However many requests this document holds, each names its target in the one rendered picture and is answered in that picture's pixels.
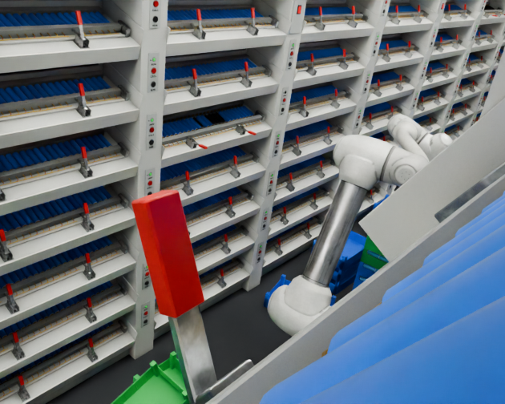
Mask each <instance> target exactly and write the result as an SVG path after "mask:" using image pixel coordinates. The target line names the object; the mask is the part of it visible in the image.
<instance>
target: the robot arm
mask: <svg viewBox="0 0 505 404"><path fill-rule="evenodd" d="M387 128H388V131H389V133H390V134H391V135H392V136H393V138H394V139H395V141H396V142H397V143H399V144H400V145H401V147H402V148H400V147H396V146H394V145H392V144H389V143H387V142H385V141H382V140H379V139H375V138H372V137H369V136H365V135H347V136H343V137H341V138H340V139H339V140H338V142H337V144H336V146H335V148H334V150H333V160H334V162H335V164H336V165H337V166H338V167H339V179H340V180H341V182H340V183H339V185H338V187H337V191H336V193H335V195H334V198H333V201H332V203H331V205H330V207H329V211H328V212H327V215H326V217H325V221H324V224H323V225H322V228H321V231H320V233H319V236H318V238H317V241H316V244H315V245H314V247H313V251H312V253H311V255H310V258H309V261H308V263H307V265H306V267H305V271H304V273H303V275H300V276H298V277H295V278H293V280H292V282H291V283H290V284H289V285H282V286H281V287H279V288H277V289H276V290H275V291H274V292H273V294H272V295H271V297H270V299H269V303H268V313H269V316H270V318H271V319H272V320H273V322H274V323H275V324H276V325H277V326H278V327H279V328H280V329H282V330H283V331H284V332H286V333H287V334H289V335H290V336H294V335H295V334H296V333H298V332H299V331H301V330H302V329H303V328H305V327H306V326H307V325H308V324H309V323H311V322H312V321H313V320H315V319H316V318H317V317H319V316H320V315H322V314H323V313H324V312H325V311H326V310H327V309H329V308H330V307H331V306H330V303H331V297H332V293H331V291H330V288H329V283H330V281H331V279H332V276H333V273H334V271H335V268H336V267H337V263H338V262H339V259H340V257H341V254H342V251H343V249H344V247H345V244H346V241H347V240H348V237H349V234H350V232H351V230H352V227H353V226H354V222H355V220H356V218H357V215H358V213H359V210H360V208H361V206H362V202H363V200H364V198H365V196H366V193H367V191H369V190H370V189H371V188H372V187H373V186H374V185H375V184H376V183H377V182H378V180H379V181H381V182H384V183H388V184H393V185H396V188H395V189H394V191H396V190H397V189H398V188H400V187H401V186H402V185H403V184H404V183H405V182H406V181H407V180H409V179H410V178H411V177H412V176H413V175H415V174H416V173H417V172H418V171H419V170H421V169H422V168H423V167H424V166H425V165H427V164H428V163H429V162H430V161H431V160H432V159H433V158H434V157H435V156H437V155H438V154H439V153H440V152H442V151H443V150H444V149H445V148H446V147H448V146H449V145H450V144H451V143H453V141H452V139H451V137H450V136H449V135H447V134H445V133H439V134H436V135H431V134H429V133H428V132H427V131H425V130H424V129H423V127H421V126H420V125H419V124H418V123H416V122H415V121H413V120H412V119H411V118H409V117H408V116H405V115H401V114H398V115H394V116H393V117H391V118H390V120H389V121H388V124H387Z"/></svg>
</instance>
